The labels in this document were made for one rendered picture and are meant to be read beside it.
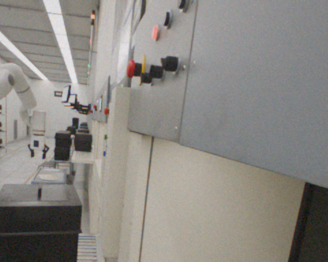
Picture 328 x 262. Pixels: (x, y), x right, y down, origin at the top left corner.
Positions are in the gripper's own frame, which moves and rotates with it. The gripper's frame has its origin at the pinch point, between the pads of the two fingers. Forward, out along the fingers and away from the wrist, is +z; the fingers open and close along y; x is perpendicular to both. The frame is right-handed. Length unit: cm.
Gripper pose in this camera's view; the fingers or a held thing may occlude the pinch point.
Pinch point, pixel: (37, 156)
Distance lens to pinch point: 192.7
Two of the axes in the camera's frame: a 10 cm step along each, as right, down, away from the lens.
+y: 9.4, 1.4, -3.0
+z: -0.8, 9.8, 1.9
